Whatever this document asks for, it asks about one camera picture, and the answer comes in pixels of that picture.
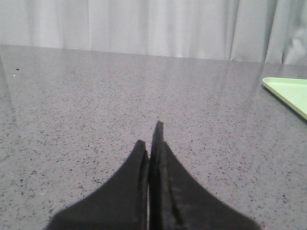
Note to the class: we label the white curtain backdrop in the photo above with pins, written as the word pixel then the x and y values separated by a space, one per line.
pixel 270 31

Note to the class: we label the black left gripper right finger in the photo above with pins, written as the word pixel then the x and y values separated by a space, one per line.
pixel 179 202

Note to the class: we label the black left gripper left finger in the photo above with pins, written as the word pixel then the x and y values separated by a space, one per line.
pixel 119 204

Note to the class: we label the light green tray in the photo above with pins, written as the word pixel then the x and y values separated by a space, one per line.
pixel 293 92

